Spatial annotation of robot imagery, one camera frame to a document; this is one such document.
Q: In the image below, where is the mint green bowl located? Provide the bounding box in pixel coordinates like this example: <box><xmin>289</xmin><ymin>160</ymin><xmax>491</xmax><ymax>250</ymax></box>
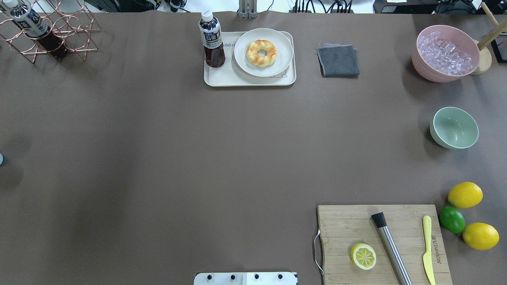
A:
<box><xmin>429</xmin><ymin>106</ymin><xmax>479</xmax><ymax>150</ymax></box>

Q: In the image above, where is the clear ice cubes pile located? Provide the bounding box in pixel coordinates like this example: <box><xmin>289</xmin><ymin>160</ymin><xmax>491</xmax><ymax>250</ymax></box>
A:
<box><xmin>417</xmin><ymin>30</ymin><xmax>473</xmax><ymax>75</ymax></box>

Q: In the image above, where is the pink bowl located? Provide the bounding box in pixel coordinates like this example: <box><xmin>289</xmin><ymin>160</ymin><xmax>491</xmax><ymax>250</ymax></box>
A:
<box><xmin>412</xmin><ymin>24</ymin><xmax>479</xmax><ymax>83</ymax></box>

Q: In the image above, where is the cream serving tray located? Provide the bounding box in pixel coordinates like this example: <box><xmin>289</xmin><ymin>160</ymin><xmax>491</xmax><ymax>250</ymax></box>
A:
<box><xmin>204</xmin><ymin>31</ymin><xmax>297</xmax><ymax>87</ymax></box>

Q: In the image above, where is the glazed twisted donut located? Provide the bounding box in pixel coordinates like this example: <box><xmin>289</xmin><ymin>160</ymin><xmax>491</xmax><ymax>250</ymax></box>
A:
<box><xmin>246</xmin><ymin>39</ymin><xmax>278</xmax><ymax>67</ymax></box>

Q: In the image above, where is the white round plate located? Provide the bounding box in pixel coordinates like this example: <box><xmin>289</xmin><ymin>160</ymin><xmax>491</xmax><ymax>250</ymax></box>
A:
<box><xmin>234</xmin><ymin>28</ymin><xmax>294</xmax><ymax>77</ymax></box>

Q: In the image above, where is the grey folded cloth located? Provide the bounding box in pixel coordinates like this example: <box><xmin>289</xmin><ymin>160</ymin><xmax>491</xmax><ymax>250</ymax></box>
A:
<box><xmin>317</xmin><ymin>43</ymin><xmax>360</xmax><ymax>78</ymax></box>

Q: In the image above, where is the tea bottle on tray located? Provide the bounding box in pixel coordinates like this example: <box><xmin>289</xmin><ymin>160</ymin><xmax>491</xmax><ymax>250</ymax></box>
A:
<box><xmin>199</xmin><ymin>10</ymin><xmax>226</xmax><ymax>67</ymax></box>

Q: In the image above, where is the bamboo cutting board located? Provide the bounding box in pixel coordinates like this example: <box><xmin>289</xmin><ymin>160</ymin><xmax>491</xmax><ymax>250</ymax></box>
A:
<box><xmin>317</xmin><ymin>205</ymin><xmax>453</xmax><ymax>285</ymax></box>

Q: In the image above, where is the half lemon slice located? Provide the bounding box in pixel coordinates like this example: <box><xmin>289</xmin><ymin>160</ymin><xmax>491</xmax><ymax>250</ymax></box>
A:
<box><xmin>350</xmin><ymin>243</ymin><xmax>377</xmax><ymax>270</ymax></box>

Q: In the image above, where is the steel muddler black tip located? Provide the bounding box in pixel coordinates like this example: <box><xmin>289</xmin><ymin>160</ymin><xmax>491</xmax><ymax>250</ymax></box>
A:
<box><xmin>371</xmin><ymin>212</ymin><xmax>413</xmax><ymax>285</ymax></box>

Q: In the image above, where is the yellow plastic knife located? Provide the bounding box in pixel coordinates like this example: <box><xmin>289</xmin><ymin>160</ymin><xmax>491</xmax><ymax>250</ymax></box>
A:
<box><xmin>422</xmin><ymin>215</ymin><xmax>436</xmax><ymax>285</ymax></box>

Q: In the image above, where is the green lime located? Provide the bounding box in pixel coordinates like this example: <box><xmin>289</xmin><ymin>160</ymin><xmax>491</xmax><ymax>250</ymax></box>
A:
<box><xmin>438</xmin><ymin>206</ymin><xmax>466</xmax><ymax>234</ymax></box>

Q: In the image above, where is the yellow lemon upper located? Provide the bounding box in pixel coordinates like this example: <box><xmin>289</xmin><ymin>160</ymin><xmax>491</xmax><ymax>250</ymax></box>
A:
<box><xmin>447</xmin><ymin>182</ymin><xmax>483</xmax><ymax>209</ymax></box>

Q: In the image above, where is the yellow lemon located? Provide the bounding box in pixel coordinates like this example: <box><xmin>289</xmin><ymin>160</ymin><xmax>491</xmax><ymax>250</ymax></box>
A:
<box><xmin>462</xmin><ymin>222</ymin><xmax>499</xmax><ymax>250</ymax></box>
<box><xmin>447</xmin><ymin>182</ymin><xmax>483</xmax><ymax>209</ymax></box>

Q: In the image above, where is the yellow lemon lower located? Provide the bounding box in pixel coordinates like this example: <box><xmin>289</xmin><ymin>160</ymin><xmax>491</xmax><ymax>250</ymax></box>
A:
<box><xmin>462</xmin><ymin>222</ymin><xmax>499</xmax><ymax>250</ymax></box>

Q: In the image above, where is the tea bottle in rack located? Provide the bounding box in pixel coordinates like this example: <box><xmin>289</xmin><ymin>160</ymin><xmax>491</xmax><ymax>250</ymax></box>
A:
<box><xmin>2</xmin><ymin>0</ymin><xmax>68</xmax><ymax>59</ymax></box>

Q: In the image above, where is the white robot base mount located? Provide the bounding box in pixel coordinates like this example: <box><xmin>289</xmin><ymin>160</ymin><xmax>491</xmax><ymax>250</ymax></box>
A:
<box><xmin>194</xmin><ymin>271</ymin><xmax>299</xmax><ymax>285</ymax></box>

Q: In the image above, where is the copper wire bottle rack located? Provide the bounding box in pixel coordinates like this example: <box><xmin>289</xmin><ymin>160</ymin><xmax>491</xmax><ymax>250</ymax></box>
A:
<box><xmin>1</xmin><ymin>0</ymin><xmax>101</xmax><ymax>64</ymax></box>

